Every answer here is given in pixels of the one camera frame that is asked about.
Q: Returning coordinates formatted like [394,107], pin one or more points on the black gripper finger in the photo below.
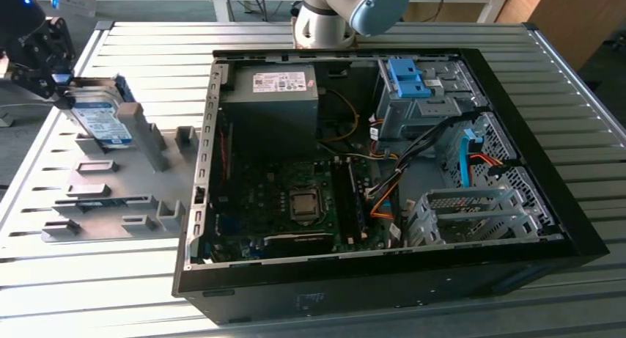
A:
[57,44]
[34,77]

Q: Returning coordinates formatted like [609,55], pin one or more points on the hard disk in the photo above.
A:
[103,121]

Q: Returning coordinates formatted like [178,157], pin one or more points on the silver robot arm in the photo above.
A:
[324,26]

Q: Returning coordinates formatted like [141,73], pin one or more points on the metal disk bay cage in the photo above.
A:
[424,220]

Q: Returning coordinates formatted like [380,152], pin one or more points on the small grey box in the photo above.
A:
[5,118]

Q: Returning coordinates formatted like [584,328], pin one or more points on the grey parts rack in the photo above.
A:
[122,184]

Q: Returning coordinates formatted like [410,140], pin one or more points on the green RAM stick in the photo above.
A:
[98,204]

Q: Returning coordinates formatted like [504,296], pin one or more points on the grey power supply unit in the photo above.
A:
[274,96]

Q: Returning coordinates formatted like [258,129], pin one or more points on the green motherboard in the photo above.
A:
[260,206]

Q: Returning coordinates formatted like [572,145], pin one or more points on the CPU socket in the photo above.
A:
[292,206]

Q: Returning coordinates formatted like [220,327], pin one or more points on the silver CPU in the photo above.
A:
[305,204]

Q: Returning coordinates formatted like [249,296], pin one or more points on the black graphics card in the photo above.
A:
[298,242]

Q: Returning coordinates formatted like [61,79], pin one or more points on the blue plastic latch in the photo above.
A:
[409,85]

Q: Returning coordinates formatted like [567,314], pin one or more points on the black RAM stick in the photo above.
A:
[356,195]

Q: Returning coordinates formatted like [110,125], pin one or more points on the white plug connector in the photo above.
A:
[369,194]

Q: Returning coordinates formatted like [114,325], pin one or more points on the grey metal drive cage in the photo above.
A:
[431,110]

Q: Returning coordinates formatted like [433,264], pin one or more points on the black PC case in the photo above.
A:
[342,290]

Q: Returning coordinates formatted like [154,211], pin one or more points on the wooden cabinet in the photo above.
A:
[572,22]

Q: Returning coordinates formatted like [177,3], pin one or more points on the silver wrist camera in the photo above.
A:
[74,4]

